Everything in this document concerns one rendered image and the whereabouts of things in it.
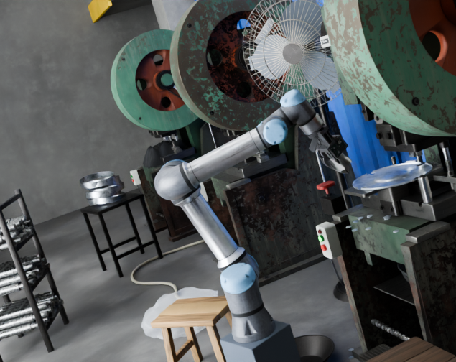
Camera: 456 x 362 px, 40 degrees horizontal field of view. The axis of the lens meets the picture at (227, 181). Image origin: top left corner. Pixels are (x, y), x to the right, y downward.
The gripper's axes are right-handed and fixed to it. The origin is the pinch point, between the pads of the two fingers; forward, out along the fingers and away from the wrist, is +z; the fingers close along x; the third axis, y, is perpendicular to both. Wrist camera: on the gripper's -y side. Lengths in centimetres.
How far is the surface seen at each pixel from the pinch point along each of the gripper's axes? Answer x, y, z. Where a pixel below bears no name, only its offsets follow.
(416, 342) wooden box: -32, 34, 42
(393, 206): 4.0, 5.2, 21.6
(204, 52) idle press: 37, -131, -45
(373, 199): 7.3, -12.2, 23.4
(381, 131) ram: 21.1, -0.1, 0.5
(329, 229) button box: -11.4, -20.3, 22.4
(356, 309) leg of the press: -24, -22, 57
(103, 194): -40, -289, 3
